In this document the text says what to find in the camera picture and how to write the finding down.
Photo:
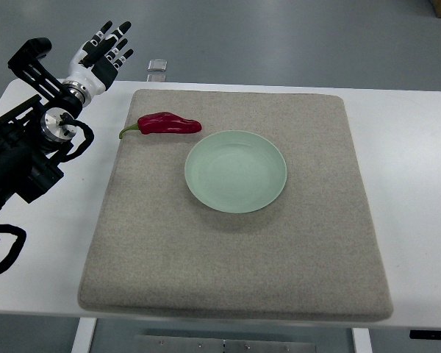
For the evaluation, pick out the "clear plastic box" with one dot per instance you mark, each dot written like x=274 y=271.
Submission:
x=157 y=65

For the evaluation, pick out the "red chili pepper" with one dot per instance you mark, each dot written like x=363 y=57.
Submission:
x=163 y=123

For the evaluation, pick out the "white right table leg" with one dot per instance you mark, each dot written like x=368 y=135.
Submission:
x=361 y=339

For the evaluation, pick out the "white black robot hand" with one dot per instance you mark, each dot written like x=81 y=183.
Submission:
x=96 y=64

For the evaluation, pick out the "white left table leg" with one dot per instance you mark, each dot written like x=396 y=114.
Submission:
x=84 y=335

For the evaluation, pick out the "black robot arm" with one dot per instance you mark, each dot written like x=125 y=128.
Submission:
x=43 y=131

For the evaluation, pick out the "light green plate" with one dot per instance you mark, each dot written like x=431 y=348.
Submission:
x=235 y=171

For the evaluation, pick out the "beige felt mat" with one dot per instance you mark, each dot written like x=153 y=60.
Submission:
x=311 y=255

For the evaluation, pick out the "black table control panel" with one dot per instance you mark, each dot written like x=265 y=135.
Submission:
x=425 y=334

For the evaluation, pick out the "white table leg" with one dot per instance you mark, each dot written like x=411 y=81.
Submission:
x=84 y=335
x=361 y=339

